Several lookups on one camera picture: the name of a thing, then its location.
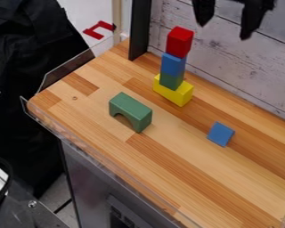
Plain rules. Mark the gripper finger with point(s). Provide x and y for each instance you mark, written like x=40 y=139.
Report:
x=203 y=10
x=252 y=14

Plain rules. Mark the red cube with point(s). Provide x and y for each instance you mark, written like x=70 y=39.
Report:
x=179 y=41

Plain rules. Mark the blue cube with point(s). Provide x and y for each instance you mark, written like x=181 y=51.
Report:
x=172 y=65

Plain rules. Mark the green cube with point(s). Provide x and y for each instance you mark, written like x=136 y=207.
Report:
x=170 y=81

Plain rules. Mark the yellow block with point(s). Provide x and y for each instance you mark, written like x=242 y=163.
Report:
x=176 y=93

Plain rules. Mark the green arch block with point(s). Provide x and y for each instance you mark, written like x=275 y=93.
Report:
x=131 y=108

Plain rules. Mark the blue wedge block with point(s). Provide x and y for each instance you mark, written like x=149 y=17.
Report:
x=220 y=133

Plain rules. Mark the red clamp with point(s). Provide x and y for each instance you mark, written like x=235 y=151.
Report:
x=96 y=31

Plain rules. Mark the black jacket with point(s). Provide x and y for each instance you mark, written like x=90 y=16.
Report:
x=26 y=74

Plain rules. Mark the black upright post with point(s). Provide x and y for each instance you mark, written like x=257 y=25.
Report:
x=139 y=29

